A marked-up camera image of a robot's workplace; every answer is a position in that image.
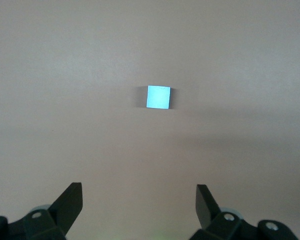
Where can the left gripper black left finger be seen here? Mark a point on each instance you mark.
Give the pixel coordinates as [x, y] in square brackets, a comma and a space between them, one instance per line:
[65, 210]

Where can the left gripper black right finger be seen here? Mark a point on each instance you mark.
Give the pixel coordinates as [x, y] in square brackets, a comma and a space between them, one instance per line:
[207, 212]

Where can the blue cube block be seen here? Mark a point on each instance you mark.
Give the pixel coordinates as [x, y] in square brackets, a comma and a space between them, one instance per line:
[158, 97]

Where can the brown table cover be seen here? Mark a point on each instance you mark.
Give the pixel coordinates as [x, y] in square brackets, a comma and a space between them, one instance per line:
[65, 75]

